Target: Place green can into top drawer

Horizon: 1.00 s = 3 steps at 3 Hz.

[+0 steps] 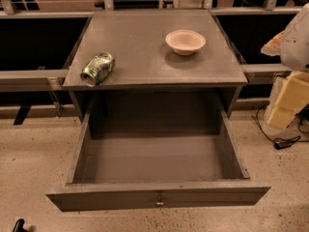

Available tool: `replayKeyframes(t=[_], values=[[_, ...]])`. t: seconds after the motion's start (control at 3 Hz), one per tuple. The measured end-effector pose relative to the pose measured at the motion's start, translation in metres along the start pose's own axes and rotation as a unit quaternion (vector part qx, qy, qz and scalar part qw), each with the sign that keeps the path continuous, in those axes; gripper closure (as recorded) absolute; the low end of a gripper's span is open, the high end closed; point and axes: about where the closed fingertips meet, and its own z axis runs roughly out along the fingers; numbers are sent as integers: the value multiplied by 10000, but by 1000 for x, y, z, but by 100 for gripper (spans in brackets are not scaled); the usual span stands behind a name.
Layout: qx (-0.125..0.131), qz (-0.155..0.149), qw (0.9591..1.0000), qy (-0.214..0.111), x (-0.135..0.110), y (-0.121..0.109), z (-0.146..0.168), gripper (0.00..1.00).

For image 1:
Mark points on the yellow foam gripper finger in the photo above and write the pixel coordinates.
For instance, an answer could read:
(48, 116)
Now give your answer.
(289, 95)
(273, 46)

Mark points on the green crushed soda can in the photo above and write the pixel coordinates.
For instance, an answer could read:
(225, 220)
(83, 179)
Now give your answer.
(97, 69)

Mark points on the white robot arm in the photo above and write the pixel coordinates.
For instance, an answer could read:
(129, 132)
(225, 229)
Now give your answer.
(294, 52)

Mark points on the open grey top drawer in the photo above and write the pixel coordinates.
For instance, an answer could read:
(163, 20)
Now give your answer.
(134, 147)

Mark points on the metal drawer knob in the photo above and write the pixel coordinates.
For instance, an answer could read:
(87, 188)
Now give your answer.
(159, 202)

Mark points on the grey cabinet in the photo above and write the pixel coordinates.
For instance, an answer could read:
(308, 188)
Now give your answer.
(136, 39)

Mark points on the black object at bottom left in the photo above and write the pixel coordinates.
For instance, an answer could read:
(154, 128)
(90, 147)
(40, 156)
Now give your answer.
(18, 227)

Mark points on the grey metal railing frame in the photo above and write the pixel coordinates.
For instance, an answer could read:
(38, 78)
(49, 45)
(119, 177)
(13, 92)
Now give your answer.
(40, 47)

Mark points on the black power adapter with cable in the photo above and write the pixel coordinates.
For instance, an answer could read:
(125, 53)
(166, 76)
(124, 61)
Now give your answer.
(277, 143)

